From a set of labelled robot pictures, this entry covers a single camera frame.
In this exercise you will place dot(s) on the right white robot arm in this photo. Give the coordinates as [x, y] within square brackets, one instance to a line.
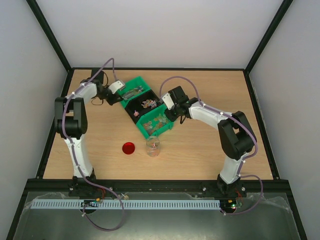
[236, 136]

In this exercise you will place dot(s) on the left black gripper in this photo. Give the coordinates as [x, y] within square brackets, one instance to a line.
[116, 98]

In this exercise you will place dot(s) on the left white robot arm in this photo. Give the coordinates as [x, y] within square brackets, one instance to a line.
[71, 123]

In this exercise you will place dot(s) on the clear glass jar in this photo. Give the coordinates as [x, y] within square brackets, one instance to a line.
[153, 146]

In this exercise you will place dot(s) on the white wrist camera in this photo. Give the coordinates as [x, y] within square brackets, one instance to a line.
[167, 100]
[116, 86]

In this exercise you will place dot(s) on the green bin wrapped candies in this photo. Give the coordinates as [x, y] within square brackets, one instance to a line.
[137, 85]

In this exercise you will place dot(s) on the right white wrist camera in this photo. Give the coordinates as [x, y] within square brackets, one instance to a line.
[167, 100]

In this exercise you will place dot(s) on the green bin star candies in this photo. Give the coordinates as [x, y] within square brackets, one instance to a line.
[154, 123]

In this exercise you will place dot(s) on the black bin lollipops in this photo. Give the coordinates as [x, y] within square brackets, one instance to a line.
[142, 104]

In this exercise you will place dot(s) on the metal candy scoop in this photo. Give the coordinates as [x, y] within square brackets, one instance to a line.
[127, 95]

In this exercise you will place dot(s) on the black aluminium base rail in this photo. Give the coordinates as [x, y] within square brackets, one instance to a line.
[160, 186]

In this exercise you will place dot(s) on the red jar lid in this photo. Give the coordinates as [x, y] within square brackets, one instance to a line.
[128, 148]

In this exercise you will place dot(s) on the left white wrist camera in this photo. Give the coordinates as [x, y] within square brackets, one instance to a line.
[116, 86]

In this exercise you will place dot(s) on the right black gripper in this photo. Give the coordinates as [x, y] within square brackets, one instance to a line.
[171, 114]

